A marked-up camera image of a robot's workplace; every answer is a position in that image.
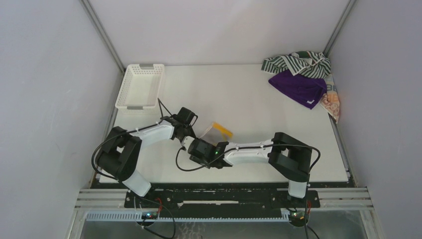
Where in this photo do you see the white slotted cable duct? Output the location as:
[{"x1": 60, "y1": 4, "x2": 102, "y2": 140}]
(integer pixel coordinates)
[{"x1": 86, "y1": 211, "x2": 289, "y2": 222}]

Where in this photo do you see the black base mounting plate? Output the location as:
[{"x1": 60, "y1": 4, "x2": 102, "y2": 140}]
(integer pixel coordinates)
[{"x1": 123, "y1": 183, "x2": 321, "y2": 218}]

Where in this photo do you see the aluminium corner post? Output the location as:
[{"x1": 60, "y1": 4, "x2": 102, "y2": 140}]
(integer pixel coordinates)
[
  {"x1": 79, "y1": 0, "x2": 125, "y2": 74},
  {"x1": 323, "y1": 0, "x2": 358, "y2": 57}
]

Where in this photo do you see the green white striped towel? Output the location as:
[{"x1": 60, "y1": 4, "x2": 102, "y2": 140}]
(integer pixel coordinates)
[{"x1": 261, "y1": 51, "x2": 331, "y2": 79}]

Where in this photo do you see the cream bear print towel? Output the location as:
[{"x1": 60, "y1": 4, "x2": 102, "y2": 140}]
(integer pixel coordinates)
[{"x1": 319, "y1": 74, "x2": 340, "y2": 123}]

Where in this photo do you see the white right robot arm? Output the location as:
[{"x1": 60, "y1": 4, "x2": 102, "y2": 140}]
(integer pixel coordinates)
[{"x1": 181, "y1": 132, "x2": 315, "y2": 207}]

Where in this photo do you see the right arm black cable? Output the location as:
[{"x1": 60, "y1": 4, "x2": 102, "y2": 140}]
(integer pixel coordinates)
[{"x1": 175, "y1": 143, "x2": 321, "y2": 219}]

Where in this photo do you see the yellow grey patterned towel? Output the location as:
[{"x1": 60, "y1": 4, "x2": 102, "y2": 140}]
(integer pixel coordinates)
[{"x1": 200, "y1": 122, "x2": 233, "y2": 143}]

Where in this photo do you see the purple towel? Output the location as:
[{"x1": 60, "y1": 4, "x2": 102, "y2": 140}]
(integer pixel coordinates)
[{"x1": 268, "y1": 70, "x2": 327, "y2": 110}]

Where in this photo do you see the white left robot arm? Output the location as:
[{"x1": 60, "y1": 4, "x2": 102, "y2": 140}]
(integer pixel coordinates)
[{"x1": 92, "y1": 107, "x2": 198, "y2": 208}]

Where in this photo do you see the right controller board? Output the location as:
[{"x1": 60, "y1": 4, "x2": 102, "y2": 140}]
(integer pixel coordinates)
[{"x1": 288, "y1": 212, "x2": 309, "y2": 227}]

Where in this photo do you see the aluminium corner post left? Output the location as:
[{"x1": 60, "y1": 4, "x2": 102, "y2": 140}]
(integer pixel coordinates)
[{"x1": 79, "y1": 0, "x2": 125, "y2": 74}]

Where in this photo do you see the aluminium corner post right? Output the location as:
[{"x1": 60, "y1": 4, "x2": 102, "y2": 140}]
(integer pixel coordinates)
[{"x1": 323, "y1": 0, "x2": 358, "y2": 57}]

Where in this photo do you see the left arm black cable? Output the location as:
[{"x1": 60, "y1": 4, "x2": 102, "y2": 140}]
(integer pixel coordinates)
[{"x1": 91, "y1": 98, "x2": 173, "y2": 181}]

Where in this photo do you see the white plastic basket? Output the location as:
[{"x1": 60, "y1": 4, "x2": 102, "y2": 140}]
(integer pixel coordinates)
[{"x1": 115, "y1": 64, "x2": 165, "y2": 113}]

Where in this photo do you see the controller board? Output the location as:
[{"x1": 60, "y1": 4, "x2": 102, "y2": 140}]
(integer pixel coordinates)
[
  {"x1": 288, "y1": 212, "x2": 309, "y2": 227},
  {"x1": 141, "y1": 212, "x2": 159, "y2": 221}
]

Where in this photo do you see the left controller board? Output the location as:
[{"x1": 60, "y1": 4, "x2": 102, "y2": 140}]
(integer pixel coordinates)
[{"x1": 141, "y1": 212, "x2": 159, "y2": 221}]

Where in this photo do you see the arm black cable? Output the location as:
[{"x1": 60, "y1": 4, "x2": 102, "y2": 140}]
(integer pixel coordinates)
[
  {"x1": 175, "y1": 143, "x2": 321, "y2": 219},
  {"x1": 91, "y1": 98, "x2": 173, "y2": 181}
]

